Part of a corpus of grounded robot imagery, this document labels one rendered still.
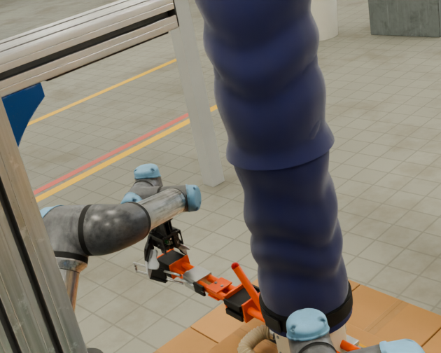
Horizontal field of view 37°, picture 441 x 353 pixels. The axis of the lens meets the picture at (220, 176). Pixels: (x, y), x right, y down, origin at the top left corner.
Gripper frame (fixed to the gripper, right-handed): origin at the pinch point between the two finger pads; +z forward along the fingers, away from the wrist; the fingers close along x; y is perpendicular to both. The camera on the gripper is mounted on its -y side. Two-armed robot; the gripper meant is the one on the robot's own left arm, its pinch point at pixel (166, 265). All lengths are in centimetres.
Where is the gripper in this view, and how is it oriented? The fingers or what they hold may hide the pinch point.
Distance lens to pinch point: 214.6
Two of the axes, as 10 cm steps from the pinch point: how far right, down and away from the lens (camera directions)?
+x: 7.4, -4.0, 5.4
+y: 6.5, 2.1, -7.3
